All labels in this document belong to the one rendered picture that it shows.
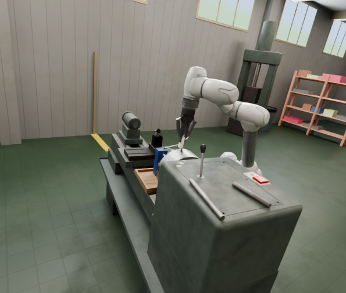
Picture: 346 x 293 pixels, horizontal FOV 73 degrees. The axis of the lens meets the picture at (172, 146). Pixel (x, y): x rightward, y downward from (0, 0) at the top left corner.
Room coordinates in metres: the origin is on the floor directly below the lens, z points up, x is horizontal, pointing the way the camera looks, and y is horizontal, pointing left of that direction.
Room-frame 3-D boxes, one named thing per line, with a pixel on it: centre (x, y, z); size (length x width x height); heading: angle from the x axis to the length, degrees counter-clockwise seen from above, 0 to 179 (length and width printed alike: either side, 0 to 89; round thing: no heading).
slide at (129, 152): (1.98, 0.20, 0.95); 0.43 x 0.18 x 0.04; 118
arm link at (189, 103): (1.26, -0.06, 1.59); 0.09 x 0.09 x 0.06
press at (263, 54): (6.53, -1.92, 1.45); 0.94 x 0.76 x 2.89; 37
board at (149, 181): (1.65, 0.05, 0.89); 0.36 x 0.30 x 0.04; 118
